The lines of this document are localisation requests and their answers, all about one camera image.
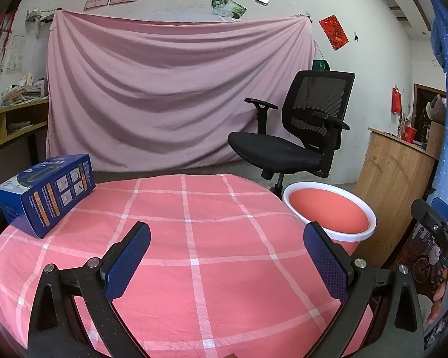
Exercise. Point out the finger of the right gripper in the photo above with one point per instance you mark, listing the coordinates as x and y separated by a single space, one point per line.
440 207
431 220

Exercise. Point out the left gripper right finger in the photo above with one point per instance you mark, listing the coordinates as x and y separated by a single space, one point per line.
396 326

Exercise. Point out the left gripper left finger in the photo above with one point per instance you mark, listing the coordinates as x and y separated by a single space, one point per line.
56 328

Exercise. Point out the pink white trash bin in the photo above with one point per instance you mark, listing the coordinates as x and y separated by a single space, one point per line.
345 218

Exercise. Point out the person right hand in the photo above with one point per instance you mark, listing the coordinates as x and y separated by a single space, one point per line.
439 299

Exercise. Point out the wooden curved counter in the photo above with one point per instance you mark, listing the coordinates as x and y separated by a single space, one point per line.
394 174

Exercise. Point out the red cup on counter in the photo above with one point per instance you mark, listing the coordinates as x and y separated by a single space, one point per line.
408 135

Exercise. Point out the blue cardboard box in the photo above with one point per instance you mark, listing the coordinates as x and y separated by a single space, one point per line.
35 200

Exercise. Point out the red hanging lantern decoration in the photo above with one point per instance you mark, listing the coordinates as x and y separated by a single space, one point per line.
396 105

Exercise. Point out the pink checkered table cloth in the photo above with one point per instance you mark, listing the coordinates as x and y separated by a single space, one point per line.
226 272

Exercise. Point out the black office chair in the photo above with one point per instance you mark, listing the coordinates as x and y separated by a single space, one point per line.
313 112

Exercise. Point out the pink hanging sheet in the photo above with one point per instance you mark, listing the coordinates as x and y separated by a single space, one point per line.
141 96

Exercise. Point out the stack of books papers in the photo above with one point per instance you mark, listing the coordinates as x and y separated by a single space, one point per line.
25 90

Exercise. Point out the red hanging tassel ornament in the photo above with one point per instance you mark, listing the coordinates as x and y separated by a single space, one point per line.
7 18

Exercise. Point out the green photo prints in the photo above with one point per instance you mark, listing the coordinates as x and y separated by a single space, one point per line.
228 8

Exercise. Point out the wooden wall shelf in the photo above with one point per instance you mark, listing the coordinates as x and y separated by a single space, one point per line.
23 130

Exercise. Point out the red paper wall poster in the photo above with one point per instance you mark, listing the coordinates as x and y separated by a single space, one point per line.
334 32

